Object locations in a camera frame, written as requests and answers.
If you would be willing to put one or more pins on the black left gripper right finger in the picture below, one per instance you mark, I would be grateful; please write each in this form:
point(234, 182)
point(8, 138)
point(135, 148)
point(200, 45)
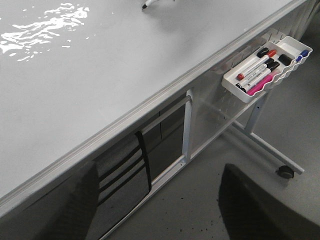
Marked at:
point(251, 213)

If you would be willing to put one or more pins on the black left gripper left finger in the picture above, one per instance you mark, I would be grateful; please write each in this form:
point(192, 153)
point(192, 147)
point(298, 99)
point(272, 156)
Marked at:
point(66, 212)

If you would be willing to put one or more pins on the black and white whiteboard marker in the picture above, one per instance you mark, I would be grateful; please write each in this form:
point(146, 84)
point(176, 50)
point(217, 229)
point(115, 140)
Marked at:
point(148, 3)

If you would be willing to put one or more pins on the white whiteboard table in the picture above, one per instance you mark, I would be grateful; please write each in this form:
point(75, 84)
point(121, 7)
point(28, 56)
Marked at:
point(75, 73)

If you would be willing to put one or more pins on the black caster wheel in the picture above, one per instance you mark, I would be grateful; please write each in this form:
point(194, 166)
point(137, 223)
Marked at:
point(285, 172)

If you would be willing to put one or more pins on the grey fabric hanging organiser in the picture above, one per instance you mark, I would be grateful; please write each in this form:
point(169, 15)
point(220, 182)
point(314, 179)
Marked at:
point(124, 178)

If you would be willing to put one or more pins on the pink marker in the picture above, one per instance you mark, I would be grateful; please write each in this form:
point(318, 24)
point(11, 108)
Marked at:
point(259, 86)

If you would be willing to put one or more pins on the black capped marker lower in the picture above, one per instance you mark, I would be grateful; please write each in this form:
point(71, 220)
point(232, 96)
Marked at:
point(250, 83)

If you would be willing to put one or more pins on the black capped marker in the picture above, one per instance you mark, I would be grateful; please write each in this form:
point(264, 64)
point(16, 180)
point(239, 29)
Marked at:
point(255, 72)
point(250, 83)

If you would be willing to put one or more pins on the black capped marker upper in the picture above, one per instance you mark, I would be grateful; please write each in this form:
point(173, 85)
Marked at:
point(255, 72)

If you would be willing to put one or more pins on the red capped marker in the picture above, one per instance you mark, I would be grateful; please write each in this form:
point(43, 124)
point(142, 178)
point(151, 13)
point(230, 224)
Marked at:
point(263, 60)

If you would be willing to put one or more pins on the white plastic marker tray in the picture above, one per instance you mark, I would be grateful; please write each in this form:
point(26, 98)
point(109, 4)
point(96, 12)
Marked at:
point(288, 46)

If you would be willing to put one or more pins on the black magnetic eraser block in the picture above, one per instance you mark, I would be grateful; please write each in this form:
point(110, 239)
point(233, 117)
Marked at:
point(285, 60)

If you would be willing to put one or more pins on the black marker cap in tray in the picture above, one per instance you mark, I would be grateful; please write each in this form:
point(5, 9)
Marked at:
point(262, 52)

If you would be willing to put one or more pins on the blue capped marker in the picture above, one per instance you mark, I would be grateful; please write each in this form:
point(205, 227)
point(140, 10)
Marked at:
point(303, 54)

